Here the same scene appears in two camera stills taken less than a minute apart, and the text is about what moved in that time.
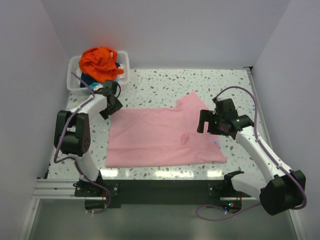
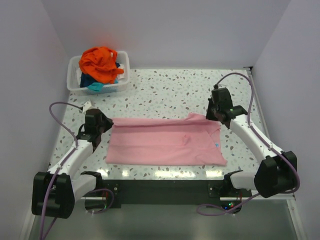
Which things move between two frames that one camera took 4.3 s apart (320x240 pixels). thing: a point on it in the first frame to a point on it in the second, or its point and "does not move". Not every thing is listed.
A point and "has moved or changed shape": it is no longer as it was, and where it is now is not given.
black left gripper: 105,113 to 108,122
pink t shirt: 159,135 has moved or changed shape
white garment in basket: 121,76 does not move
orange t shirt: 100,62 does not move
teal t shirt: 92,86 does not move
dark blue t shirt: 88,79 does not move
